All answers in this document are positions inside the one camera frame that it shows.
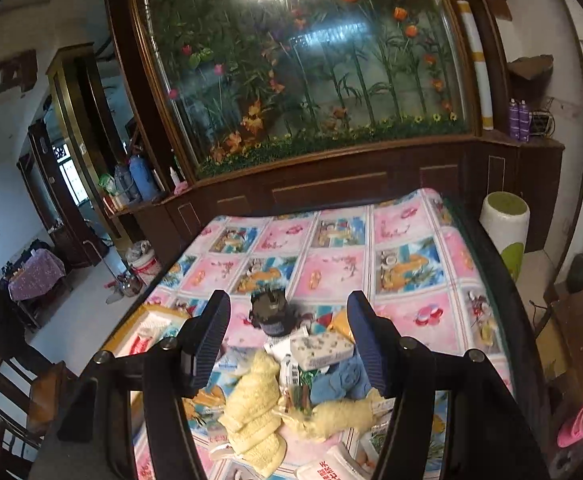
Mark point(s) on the white yellow rolled poster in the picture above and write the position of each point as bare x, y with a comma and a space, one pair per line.
476, 70

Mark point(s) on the blue terry towel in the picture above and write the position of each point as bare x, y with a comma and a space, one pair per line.
341, 380

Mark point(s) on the blue thermos flask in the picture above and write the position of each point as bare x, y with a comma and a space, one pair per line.
144, 180

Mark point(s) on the black electric motor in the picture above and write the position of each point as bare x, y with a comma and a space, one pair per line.
271, 317

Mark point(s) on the printed pink tablecloth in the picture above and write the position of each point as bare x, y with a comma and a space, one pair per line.
411, 270

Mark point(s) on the white packet with red label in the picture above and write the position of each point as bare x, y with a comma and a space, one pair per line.
144, 342

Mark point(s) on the small white bottle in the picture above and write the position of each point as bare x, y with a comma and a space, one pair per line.
176, 180

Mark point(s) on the green white bag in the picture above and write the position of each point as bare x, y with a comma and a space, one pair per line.
107, 185

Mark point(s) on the wooden side table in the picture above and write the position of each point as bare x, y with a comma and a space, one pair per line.
581, 340

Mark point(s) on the dark wooden cabinet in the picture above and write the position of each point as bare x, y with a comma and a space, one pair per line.
331, 185

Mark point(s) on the clear pack of coloured cloths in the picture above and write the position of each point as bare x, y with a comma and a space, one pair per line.
299, 396

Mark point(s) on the brown wooden piece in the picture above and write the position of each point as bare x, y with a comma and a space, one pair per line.
529, 67

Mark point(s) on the yellow terry towel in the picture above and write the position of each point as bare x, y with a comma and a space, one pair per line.
331, 417
251, 410

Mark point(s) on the dark wooden chair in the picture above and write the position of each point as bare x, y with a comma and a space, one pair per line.
1, 410

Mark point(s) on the green white sachet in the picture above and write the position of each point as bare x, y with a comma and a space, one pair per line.
377, 440

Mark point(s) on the pink cloth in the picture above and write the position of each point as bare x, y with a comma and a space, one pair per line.
182, 187

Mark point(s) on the clear glass jar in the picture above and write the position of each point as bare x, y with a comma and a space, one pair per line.
131, 285

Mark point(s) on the purple floral table cover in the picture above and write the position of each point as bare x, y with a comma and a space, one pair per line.
36, 270

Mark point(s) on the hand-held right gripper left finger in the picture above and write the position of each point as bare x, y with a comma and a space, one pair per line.
209, 340

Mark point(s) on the white plastic bucket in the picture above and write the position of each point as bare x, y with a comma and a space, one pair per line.
145, 266

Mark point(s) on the lemon print tissue pack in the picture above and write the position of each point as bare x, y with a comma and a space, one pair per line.
321, 350

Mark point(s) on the blue print tissue pack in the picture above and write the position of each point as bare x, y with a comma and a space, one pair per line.
234, 360

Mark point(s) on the yellow cardboard box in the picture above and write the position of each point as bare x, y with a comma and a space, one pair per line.
171, 312

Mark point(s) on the yellow plastic packet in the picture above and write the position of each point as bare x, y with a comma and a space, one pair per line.
344, 327

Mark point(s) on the white green ceramic vase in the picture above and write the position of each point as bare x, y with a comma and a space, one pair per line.
504, 230

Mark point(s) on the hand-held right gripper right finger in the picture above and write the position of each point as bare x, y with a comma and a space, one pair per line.
371, 345

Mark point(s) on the white glove packet red print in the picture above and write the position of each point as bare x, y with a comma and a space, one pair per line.
321, 470

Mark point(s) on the clear plastic bottle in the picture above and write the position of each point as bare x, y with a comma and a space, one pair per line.
122, 184

